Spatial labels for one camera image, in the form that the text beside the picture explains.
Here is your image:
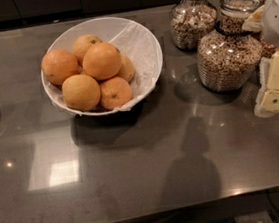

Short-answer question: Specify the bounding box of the white bowl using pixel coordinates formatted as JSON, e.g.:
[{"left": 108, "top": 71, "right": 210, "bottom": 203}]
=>
[{"left": 34, "top": 11, "right": 169, "bottom": 123}]

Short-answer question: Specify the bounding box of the glass jar of ring cereal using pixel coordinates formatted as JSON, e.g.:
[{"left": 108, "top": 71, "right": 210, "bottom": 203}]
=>
[{"left": 197, "top": 0, "right": 263, "bottom": 93}]

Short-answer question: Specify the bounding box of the orange in bowl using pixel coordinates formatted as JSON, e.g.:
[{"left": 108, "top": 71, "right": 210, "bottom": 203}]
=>
[
  {"left": 72, "top": 34, "right": 102, "bottom": 64},
  {"left": 41, "top": 48, "right": 79, "bottom": 86}
]

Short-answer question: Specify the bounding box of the orange back in bowl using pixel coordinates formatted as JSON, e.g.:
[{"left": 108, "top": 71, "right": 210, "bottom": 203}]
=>
[{"left": 72, "top": 34, "right": 102, "bottom": 64}]

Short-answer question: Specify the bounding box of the glass jar of white cereal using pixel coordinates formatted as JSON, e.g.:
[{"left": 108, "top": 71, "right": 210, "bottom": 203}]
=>
[{"left": 170, "top": 0, "right": 218, "bottom": 51}]

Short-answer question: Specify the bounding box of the orange front left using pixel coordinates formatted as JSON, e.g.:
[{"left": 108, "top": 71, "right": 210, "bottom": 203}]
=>
[{"left": 62, "top": 74, "right": 101, "bottom": 111}]

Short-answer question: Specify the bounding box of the white paper bowl liner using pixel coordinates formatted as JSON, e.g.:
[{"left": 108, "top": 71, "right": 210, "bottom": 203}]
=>
[{"left": 41, "top": 17, "right": 168, "bottom": 121}]

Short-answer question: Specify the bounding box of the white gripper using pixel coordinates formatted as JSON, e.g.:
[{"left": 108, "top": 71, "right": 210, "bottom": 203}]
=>
[{"left": 242, "top": 0, "right": 279, "bottom": 118}]

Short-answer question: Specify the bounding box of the orange top centre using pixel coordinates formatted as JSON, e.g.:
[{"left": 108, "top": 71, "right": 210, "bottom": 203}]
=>
[{"left": 82, "top": 42, "right": 122, "bottom": 81}]

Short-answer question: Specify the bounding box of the orange left in bowl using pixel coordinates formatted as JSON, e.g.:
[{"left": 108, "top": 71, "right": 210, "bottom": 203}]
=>
[{"left": 41, "top": 48, "right": 79, "bottom": 86}]

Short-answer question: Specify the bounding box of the orange front right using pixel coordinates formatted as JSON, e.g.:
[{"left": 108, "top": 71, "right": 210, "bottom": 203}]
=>
[{"left": 99, "top": 77, "right": 133, "bottom": 110}]

